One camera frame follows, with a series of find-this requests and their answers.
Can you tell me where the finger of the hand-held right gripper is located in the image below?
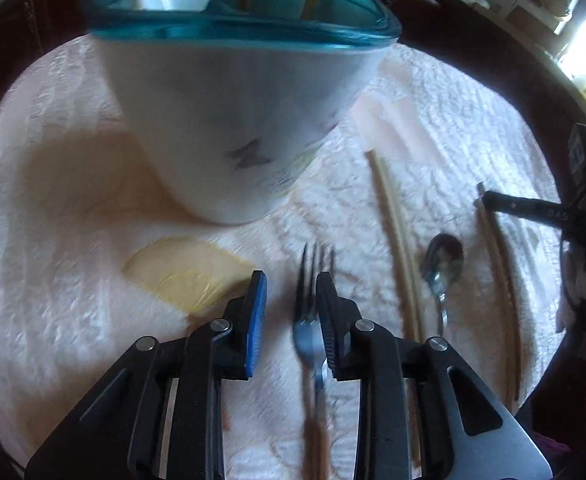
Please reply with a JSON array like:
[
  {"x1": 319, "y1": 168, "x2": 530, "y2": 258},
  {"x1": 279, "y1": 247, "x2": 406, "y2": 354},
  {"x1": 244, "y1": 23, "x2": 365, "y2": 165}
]
[{"x1": 482, "y1": 190, "x2": 572, "y2": 223}]

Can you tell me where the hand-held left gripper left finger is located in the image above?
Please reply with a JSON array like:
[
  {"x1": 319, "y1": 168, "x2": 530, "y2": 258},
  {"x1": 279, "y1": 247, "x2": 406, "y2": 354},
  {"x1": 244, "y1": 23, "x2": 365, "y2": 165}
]
[{"x1": 25, "y1": 270, "x2": 269, "y2": 480}]

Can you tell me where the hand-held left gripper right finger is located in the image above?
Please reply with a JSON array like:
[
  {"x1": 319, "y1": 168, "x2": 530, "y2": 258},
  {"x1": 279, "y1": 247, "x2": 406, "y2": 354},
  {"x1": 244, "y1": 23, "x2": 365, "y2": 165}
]
[{"x1": 315, "y1": 271, "x2": 554, "y2": 480}]

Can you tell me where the wooden-handled metal fork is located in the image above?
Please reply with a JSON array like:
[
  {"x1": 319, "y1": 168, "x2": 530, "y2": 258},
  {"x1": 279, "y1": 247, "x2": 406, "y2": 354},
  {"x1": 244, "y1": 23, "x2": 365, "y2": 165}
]
[{"x1": 292, "y1": 243, "x2": 336, "y2": 480}]

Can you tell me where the metal spoon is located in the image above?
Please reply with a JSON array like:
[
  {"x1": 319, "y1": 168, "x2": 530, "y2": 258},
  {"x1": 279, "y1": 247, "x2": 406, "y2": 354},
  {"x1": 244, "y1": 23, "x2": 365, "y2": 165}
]
[{"x1": 420, "y1": 233, "x2": 465, "y2": 341}]

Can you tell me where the white floral utensil holder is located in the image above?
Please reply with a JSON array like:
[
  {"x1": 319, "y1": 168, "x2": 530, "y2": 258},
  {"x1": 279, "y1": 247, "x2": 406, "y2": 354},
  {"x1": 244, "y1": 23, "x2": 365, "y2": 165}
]
[{"x1": 85, "y1": 0, "x2": 403, "y2": 225}]

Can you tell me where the yellow fan-shaped patch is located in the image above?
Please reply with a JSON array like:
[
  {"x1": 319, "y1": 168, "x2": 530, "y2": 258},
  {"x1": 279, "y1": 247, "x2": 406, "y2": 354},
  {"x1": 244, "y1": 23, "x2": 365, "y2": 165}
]
[{"x1": 124, "y1": 237, "x2": 256, "y2": 322}]

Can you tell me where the quilted pink tablecloth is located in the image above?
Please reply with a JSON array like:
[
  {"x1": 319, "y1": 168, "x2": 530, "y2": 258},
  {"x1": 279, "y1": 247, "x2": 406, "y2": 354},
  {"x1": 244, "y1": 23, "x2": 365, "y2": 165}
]
[{"x1": 0, "y1": 32, "x2": 574, "y2": 480}]

